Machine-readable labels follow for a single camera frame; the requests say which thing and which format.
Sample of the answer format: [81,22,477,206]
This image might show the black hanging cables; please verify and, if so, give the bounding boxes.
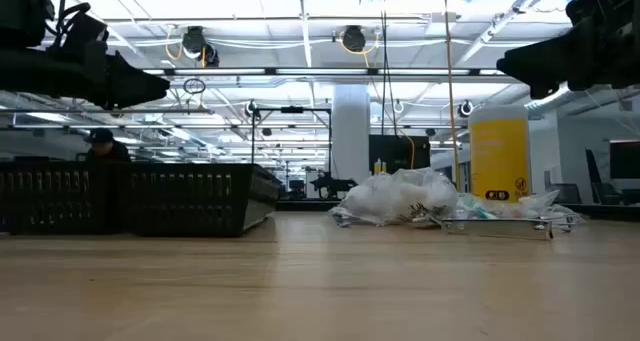
[377,0,401,137]

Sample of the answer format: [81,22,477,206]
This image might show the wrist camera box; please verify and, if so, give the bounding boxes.
[47,0,110,57]
[565,0,621,28]

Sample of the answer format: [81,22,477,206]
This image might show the clear packet with white item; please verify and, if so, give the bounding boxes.
[499,189,561,220]

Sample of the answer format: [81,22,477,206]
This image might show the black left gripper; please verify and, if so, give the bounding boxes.
[0,43,171,110]

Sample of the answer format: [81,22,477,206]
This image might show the yellow and white wipes canister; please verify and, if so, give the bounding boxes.
[468,104,534,202]

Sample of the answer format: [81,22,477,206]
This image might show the large clear plastic bag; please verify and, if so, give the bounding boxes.
[328,167,460,228]

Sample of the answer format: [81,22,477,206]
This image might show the ceiling light bar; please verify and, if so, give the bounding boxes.
[142,66,526,78]

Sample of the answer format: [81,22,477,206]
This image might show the grey metal pipe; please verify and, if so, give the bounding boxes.
[0,107,215,116]

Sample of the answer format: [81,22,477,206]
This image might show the clear packet with teal item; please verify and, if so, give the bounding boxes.
[457,193,506,220]

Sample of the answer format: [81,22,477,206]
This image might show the black mesh chair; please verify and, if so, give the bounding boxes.
[549,182,584,205]

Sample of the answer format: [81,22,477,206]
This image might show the black cabinet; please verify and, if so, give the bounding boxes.
[368,134,432,175]

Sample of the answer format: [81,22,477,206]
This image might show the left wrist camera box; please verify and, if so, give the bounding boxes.
[47,0,110,57]

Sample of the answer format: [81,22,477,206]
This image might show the yellow hanging cable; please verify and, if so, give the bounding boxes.
[442,0,464,190]

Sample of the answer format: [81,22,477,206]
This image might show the black frame stand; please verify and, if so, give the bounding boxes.
[249,105,334,187]

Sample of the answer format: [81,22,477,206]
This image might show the yellow cable on cabinet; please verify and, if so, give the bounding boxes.
[402,133,417,171]

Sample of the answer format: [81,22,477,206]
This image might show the silver ventilation duct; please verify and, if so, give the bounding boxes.
[523,83,581,118]

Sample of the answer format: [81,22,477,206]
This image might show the black computer monitor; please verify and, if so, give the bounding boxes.
[608,139,640,180]

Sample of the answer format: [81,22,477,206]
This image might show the white column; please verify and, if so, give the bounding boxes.
[331,84,372,187]

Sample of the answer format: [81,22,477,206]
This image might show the person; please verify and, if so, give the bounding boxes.
[82,128,132,163]

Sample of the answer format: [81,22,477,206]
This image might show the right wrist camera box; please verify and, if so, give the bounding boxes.
[565,0,621,28]

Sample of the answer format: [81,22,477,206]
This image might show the black ceiling cable reel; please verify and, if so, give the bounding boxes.
[180,25,221,68]
[339,24,369,53]

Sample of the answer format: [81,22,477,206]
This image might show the black cable loop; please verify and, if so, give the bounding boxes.
[182,77,207,96]

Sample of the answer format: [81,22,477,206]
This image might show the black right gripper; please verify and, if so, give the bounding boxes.
[496,23,640,100]

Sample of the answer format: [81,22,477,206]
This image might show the black slotted plastic basket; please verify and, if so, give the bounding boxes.
[0,160,121,235]
[117,161,282,238]

